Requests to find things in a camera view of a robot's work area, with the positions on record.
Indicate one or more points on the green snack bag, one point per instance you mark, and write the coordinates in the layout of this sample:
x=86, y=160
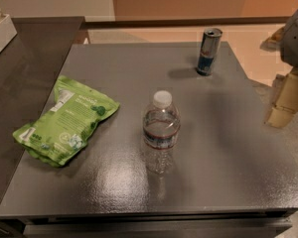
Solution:
x=59, y=134

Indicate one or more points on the dark side counter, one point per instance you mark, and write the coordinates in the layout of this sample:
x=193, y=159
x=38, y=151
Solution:
x=29, y=67

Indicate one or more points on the white box on counter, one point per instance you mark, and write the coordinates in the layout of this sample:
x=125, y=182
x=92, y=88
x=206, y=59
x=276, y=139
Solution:
x=7, y=32

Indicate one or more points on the clear plastic water bottle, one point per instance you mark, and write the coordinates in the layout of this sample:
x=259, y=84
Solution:
x=161, y=124

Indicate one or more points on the redbull can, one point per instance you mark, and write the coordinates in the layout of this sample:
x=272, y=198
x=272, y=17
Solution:
x=209, y=49

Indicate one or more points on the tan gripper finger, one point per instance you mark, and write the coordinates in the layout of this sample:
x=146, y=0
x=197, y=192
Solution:
x=284, y=100
x=272, y=43

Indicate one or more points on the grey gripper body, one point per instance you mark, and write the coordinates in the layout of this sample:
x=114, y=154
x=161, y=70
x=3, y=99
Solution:
x=297, y=40

